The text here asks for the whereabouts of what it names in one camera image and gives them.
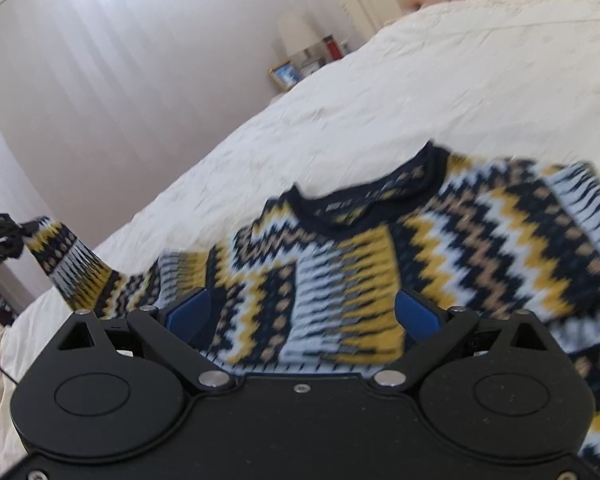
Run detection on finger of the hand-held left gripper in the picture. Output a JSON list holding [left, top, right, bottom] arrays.
[[0, 212, 31, 267]]

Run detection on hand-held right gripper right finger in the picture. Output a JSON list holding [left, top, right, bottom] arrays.
[[372, 289, 556, 392]]

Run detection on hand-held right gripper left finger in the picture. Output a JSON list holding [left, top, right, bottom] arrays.
[[45, 287, 231, 392]]

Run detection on navy yellow zigzag knit sweater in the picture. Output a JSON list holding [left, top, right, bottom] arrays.
[[22, 141, 600, 466]]

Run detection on white sheer curtain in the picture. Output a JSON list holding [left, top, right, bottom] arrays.
[[0, 0, 381, 286]]

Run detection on white bedspread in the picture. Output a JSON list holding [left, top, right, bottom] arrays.
[[0, 0, 600, 478]]

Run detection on white shade table lamp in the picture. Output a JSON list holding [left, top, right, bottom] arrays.
[[277, 12, 321, 61]]

